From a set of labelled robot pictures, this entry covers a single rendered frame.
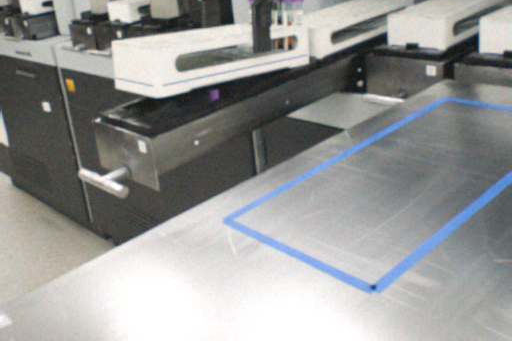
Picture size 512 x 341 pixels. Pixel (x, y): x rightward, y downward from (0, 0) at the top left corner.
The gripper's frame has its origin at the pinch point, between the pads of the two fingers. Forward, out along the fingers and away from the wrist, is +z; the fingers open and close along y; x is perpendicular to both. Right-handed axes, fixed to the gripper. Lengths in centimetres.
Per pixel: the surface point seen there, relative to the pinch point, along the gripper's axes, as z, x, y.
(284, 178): 8.6, -22.2, 29.2
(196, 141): 11.8, -13.8, 6.6
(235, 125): 11.3, -6.8, 6.5
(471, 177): 7.7, -13.8, 42.3
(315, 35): 1.4, 13.6, 4.2
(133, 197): 55, 27, -75
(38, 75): 24, 24, -121
